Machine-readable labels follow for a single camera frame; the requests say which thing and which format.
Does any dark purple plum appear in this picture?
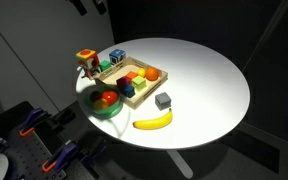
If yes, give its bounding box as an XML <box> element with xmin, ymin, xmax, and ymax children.
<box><xmin>89</xmin><ymin>90</ymin><xmax>103</xmax><ymax>103</ymax></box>

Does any magenta block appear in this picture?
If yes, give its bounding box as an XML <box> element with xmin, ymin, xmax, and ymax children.
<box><xmin>125</xmin><ymin>70</ymin><xmax>139</xmax><ymax>81</ymax></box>

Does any green bowl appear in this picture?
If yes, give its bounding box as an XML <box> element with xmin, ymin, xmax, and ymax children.
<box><xmin>84</xmin><ymin>85</ymin><xmax>123</xmax><ymax>119</ymax></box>

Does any magenta cube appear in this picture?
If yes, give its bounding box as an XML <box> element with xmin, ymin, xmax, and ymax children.
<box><xmin>116</xmin><ymin>76</ymin><xmax>132</xmax><ymax>91</ymax></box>

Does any black perforated breadboard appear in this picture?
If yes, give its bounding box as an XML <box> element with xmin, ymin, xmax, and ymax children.
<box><xmin>3</xmin><ymin>128</ymin><xmax>68</xmax><ymax>180</ymax></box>

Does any lime green cube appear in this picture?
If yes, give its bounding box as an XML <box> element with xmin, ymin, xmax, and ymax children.
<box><xmin>131</xmin><ymin>75</ymin><xmax>148</xmax><ymax>93</ymax></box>

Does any purple orange clamp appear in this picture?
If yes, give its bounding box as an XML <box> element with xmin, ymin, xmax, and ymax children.
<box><xmin>41</xmin><ymin>141</ymin><xmax>80</xmax><ymax>173</ymax></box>
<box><xmin>19</xmin><ymin>107</ymin><xmax>52</xmax><ymax>137</ymax></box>

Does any multicoloured picture cube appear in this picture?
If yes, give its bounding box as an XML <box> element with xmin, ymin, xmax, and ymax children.
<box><xmin>75</xmin><ymin>48</ymin><xmax>101</xmax><ymax>80</ymax></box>

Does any yellow peach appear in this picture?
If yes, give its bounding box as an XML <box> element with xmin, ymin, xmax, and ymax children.
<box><xmin>93</xmin><ymin>98</ymin><xmax>110</xmax><ymax>111</ymax></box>

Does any dark green cube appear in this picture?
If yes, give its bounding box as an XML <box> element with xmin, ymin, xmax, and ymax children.
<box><xmin>99</xmin><ymin>59</ymin><xmax>113</xmax><ymax>72</ymax></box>

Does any yellow lemon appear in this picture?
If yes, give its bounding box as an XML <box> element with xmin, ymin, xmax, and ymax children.
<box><xmin>136</xmin><ymin>67</ymin><xmax>147</xmax><ymax>78</ymax></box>

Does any grey cube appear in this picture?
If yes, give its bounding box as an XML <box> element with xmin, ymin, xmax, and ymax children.
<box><xmin>154</xmin><ymin>91</ymin><xmax>172</xmax><ymax>111</ymax></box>

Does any yellow banana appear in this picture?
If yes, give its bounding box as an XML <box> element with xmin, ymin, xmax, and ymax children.
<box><xmin>132</xmin><ymin>107</ymin><xmax>174</xmax><ymax>131</ymax></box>

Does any blue white picture cube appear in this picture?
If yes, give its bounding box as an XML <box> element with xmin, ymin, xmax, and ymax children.
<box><xmin>109</xmin><ymin>48</ymin><xmax>126</xmax><ymax>64</ymax></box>

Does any red tomato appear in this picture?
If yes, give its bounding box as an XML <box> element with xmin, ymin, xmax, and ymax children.
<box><xmin>101</xmin><ymin>90</ymin><xmax>119</xmax><ymax>105</ymax></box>

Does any white table leg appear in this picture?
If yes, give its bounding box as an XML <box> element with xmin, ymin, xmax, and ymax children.
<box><xmin>165</xmin><ymin>149</ymin><xmax>194</xmax><ymax>180</ymax></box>

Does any wooden tray box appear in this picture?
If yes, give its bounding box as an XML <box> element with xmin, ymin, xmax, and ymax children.
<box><xmin>93</xmin><ymin>55</ymin><xmax>169</xmax><ymax>110</ymax></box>

